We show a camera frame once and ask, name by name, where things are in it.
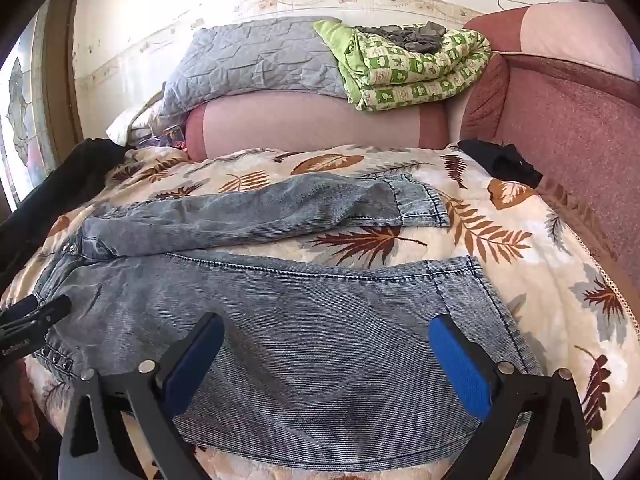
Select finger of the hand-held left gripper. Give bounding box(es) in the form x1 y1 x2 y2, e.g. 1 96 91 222
0 296 40 326
0 294 72 347

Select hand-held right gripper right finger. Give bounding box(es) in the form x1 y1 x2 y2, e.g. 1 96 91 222
428 313 601 480

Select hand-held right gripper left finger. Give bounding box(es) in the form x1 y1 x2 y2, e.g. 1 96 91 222
57 312 226 480

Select grey-blue denim pants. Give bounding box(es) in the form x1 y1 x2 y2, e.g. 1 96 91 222
32 172 546 458

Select person's left hand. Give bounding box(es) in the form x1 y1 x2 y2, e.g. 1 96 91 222
9 359 41 443

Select leaf printed blanket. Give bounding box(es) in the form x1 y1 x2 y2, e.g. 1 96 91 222
0 142 640 480

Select large black garment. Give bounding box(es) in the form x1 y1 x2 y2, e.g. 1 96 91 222
0 137 126 281

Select small black cloth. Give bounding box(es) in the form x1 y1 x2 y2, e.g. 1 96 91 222
457 139 544 188

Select stained glass door panel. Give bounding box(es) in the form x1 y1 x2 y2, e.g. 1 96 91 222
0 5 56 211

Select white pillow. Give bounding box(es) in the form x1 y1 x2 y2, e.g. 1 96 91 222
106 92 168 147

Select purple cloth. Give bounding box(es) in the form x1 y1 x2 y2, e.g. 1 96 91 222
137 125 188 153

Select pink sofa backrest cushion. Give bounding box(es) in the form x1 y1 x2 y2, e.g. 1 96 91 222
185 87 451 162

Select green patterned blanket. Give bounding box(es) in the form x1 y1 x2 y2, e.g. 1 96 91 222
313 19 493 112

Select grey quilted blanket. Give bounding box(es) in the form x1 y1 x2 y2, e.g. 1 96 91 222
159 16 351 120

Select dark grey cloth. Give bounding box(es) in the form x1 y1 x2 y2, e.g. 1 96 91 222
356 21 453 53

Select wooden door frame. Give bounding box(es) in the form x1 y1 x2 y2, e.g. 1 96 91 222
40 0 85 153

